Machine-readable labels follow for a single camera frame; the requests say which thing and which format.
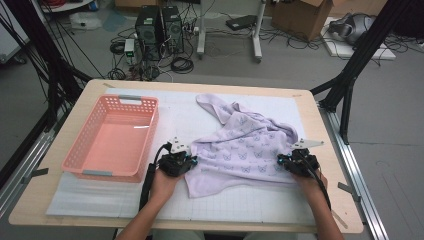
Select lilac butterfly print towel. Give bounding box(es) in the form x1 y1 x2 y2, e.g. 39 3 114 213
184 93 300 200

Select black computer tower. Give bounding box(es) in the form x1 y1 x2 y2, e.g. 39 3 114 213
134 4 164 62
161 5 185 55

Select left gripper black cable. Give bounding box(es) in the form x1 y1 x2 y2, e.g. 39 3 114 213
138 143 172 212

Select white power adapter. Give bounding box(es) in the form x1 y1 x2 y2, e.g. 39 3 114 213
123 38 136 65

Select coiled black cable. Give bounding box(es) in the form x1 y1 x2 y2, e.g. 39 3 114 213
107 67 128 81
109 41 126 56
170 56 195 75

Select grey plastic shell device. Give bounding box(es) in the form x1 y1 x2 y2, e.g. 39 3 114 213
328 12 378 46

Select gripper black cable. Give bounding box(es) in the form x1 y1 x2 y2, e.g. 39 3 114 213
299 151 333 212
138 143 172 212

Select flat black device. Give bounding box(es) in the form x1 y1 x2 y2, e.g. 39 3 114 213
225 14 259 32

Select large cardboard box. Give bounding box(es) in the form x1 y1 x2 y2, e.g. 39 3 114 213
329 0 390 17

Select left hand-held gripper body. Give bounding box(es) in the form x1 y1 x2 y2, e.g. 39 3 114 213
156 136 198 178

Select white foam board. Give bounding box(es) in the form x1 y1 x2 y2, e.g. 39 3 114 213
321 16 398 61

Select aluminium rail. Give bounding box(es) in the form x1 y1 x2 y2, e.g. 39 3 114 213
0 128 56 218
319 106 390 240

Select black rail bracket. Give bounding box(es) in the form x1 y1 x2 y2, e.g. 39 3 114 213
20 167 50 185
337 181 362 203

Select black metal frame stand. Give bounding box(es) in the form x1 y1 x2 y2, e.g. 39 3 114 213
0 0 93 188
309 0 424 145

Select person's left hand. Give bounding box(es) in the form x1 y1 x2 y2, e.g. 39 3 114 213
150 168 183 205

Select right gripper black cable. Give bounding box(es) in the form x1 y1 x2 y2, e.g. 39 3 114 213
299 151 333 212

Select clear plastic bag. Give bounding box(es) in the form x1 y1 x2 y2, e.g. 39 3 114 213
69 11 103 31

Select pink plastic basket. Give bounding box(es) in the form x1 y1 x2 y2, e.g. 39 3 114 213
60 94 160 184

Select round white table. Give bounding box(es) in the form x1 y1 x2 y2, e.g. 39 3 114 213
39 0 98 14

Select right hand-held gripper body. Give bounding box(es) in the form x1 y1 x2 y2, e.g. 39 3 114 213
281 138 325 178

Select person's right hand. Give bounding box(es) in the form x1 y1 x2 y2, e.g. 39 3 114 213
293 169 330 202

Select white cabinet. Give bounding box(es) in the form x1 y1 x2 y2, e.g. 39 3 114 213
0 13 30 65

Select open cardboard box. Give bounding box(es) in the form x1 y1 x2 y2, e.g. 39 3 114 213
270 0 338 42

